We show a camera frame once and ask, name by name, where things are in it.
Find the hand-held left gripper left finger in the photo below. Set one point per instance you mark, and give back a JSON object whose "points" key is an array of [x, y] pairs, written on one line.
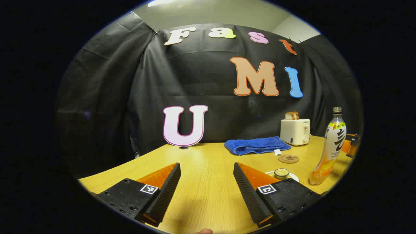
{"points": [[165, 195]]}

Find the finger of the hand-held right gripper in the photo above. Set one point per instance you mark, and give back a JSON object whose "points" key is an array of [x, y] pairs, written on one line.
{"points": [[347, 147]]}

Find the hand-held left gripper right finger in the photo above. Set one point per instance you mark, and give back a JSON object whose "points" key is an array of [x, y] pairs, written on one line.
{"points": [[248, 195]]}

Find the clear water bottle white label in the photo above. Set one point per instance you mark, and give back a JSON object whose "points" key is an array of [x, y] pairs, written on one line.
{"points": [[334, 143]]}

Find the beige teacup white inside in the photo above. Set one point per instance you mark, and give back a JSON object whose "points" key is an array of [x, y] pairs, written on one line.
{"points": [[293, 177]]}

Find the round cork coaster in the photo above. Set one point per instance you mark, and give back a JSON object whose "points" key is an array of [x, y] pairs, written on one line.
{"points": [[288, 159]]}

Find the blue towel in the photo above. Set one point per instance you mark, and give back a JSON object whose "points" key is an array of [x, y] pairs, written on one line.
{"points": [[253, 145]]}

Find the white toaster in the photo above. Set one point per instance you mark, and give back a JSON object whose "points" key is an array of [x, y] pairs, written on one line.
{"points": [[294, 131]]}

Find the toast bread slice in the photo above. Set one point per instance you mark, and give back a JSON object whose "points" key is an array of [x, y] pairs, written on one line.
{"points": [[288, 116], [296, 115]]}

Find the black backdrop cloth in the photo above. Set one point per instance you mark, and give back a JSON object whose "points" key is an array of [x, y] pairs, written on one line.
{"points": [[211, 97]]}

